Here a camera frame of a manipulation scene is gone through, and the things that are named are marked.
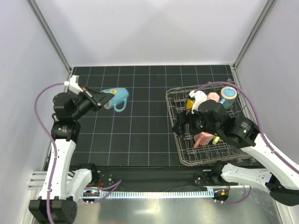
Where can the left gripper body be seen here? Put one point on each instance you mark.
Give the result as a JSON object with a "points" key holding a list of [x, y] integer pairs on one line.
{"points": [[92, 98]]}

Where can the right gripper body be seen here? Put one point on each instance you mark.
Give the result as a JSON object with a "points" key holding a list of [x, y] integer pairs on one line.
{"points": [[183, 123]]}

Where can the yellow mug black handle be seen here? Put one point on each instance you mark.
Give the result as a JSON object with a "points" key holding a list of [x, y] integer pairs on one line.
{"points": [[189, 104]]}

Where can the cream yellow faceted mug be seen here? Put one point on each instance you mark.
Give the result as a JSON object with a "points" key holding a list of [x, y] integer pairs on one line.
{"points": [[216, 139]]}

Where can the white mug blue handle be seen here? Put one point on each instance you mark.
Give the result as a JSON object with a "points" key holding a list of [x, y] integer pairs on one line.
{"points": [[120, 97]]}

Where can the pink faceted mug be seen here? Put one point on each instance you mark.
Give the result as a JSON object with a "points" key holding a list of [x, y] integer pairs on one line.
{"points": [[213, 96]]}

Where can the blue butterfly mug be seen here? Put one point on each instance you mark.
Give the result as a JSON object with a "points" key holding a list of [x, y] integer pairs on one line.
{"points": [[227, 96]]}

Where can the clear glass tumbler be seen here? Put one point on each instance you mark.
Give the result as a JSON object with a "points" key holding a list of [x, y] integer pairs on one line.
{"points": [[241, 155]]}

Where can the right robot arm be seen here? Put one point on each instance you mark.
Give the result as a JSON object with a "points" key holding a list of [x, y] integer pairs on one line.
{"points": [[281, 177]]}

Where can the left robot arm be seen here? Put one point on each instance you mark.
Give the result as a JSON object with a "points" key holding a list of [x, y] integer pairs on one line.
{"points": [[57, 201]]}

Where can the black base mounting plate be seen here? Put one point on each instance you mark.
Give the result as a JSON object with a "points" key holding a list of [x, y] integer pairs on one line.
{"points": [[160, 179]]}

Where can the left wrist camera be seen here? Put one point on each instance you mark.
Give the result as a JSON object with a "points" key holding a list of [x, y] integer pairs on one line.
{"points": [[72, 85]]}

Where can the grey wire dish rack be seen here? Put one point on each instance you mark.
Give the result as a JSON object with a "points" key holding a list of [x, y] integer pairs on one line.
{"points": [[176, 99]]}

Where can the white slotted cable duct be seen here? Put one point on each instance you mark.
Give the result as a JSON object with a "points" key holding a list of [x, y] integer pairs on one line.
{"points": [[148, 195]]}

